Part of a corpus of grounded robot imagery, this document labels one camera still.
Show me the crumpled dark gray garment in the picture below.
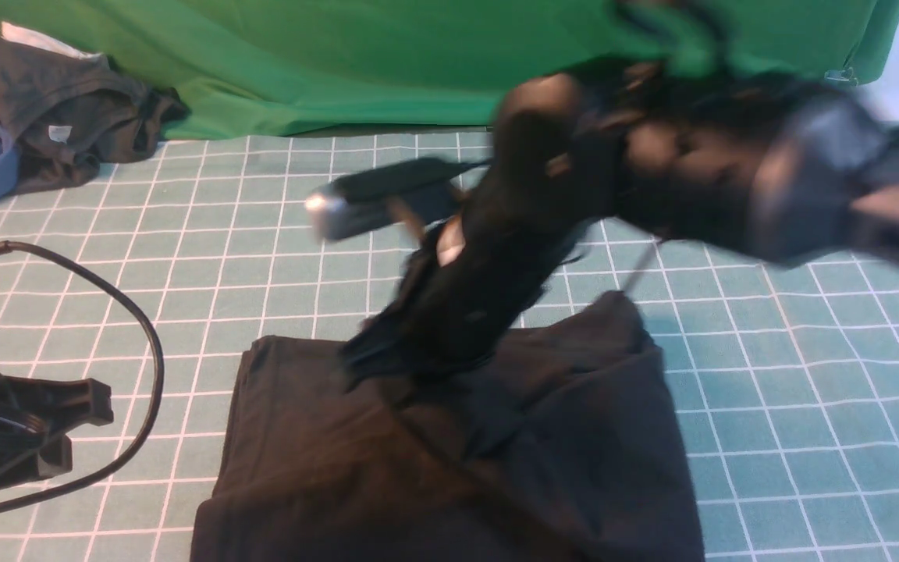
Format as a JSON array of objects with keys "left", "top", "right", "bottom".
[{"left": 0, "top": 38, "right": 189, "bottom": 194}]

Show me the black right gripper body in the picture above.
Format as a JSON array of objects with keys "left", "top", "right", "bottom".
[{"left": 339, "top": 141, "right": 614, "bottom": 387}]

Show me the white cloth piece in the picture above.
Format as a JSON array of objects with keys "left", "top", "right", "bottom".
[{"left": 0, "top": 21, "right": 113, "bottom": 71}]

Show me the metal binder clip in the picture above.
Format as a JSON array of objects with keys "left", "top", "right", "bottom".
[{"left": 824, "top": 67, "right": 859, "bottom": 87}]

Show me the dark gray long-sleeve top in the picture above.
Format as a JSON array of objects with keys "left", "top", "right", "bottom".
[{"left": 189, "top": 291, "right": 705, "bottom": 561}]

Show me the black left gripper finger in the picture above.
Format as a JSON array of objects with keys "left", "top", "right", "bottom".
[
  {"left": 0, "top": 377, "right": 114, "bottom": 429},
  {"left": 0, "top": 434, "right": 73, "bottom": 489}
]

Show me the black camera cable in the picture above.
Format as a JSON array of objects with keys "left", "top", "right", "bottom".
[{"left": 0, "top": 240, "right": 165, "bottom": 525}]

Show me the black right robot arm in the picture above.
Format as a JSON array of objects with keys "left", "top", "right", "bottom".
[{"left": 304, "top": 64, "right": 899, "bottom": 386}]

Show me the green backdrop cloth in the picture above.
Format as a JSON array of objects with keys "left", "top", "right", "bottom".
[{"left": 0, "top": 0, "right": 899, "bottom": 141}]

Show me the mint grid tablecloth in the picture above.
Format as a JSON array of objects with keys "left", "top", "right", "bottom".
[{"left": 0, "top": 131, "right": 899, "bottom": 561}]

